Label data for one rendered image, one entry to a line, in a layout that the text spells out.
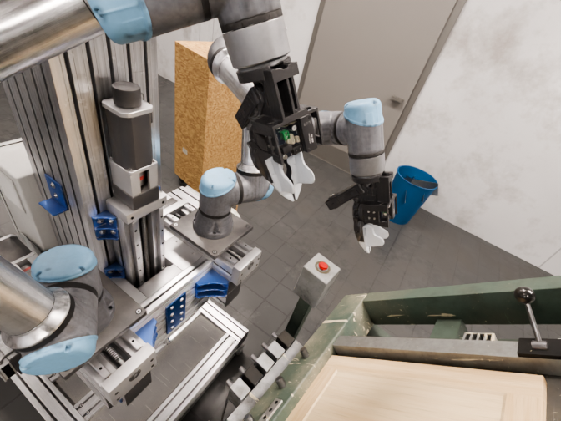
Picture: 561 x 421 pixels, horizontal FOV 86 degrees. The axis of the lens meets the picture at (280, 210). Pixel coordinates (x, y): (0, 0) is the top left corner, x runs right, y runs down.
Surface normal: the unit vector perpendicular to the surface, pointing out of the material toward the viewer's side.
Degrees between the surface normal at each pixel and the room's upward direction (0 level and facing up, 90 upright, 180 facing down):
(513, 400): 53
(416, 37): 90
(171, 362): 0
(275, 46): 71
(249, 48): 90
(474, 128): 90
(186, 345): 0
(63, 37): 111
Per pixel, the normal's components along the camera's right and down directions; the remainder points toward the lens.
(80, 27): 0.45, 0.84
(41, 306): 0.99, 0.01
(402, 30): -0.54, 0.44
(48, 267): 0.17, -0.83
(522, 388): -0.47, -0.88
